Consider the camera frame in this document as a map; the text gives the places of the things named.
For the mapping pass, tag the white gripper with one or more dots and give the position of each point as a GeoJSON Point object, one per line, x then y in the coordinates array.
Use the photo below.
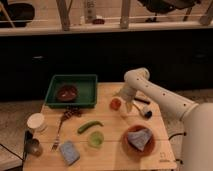
{"type": "Point", "coordinates": [128, 94]}

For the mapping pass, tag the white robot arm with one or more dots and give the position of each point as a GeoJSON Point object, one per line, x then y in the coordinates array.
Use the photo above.
{"type": "Point", "coordinates": [197, 144]}

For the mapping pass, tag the green plastic cup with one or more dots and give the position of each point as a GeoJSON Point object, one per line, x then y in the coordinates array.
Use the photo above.
{"type": "Point", "coordinates": [96, 139]}

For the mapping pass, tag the metal cup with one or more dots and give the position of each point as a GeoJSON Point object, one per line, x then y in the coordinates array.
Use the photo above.
{"type": "Point", "coordinates": [34, 147]}

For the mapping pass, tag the grey blue cloth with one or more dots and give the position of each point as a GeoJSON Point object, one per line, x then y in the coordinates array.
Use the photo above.
{"type": "Point", "coordinates": [139, 138]}

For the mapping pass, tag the green plastic tray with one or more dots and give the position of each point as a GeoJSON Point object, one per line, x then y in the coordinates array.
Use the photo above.
{"type": "Point", "coordinates": [86, 85]}

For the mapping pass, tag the green cucumber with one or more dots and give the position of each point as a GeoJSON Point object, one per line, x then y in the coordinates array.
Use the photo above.
{"type": "Point", "coordinates": [87, 125]}

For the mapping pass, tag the dark grape bunch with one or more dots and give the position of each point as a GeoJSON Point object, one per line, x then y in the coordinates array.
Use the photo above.
{"type": "Point", "coordinates": [71, 111]}

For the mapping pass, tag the dark red bowl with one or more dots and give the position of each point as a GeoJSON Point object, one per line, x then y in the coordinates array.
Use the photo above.
{"type": "Point", "coordinates": [67, 93]}

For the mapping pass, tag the metal fork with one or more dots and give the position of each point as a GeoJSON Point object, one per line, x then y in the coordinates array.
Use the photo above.
{"type": "Point", "coordinates": [57, 138]}

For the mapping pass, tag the blue sponge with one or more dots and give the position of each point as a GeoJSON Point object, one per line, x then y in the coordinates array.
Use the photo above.
{"type": "Point", "coordinates": [69, 153]}

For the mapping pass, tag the black office chair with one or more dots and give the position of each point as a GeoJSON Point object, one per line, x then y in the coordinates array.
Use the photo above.
{"type": "Point", "coordinates": [166, 6]}

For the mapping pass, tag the black chair left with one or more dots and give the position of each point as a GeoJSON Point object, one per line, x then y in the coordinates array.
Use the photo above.
{"type": "Point", "coordinates": [20, 14]}

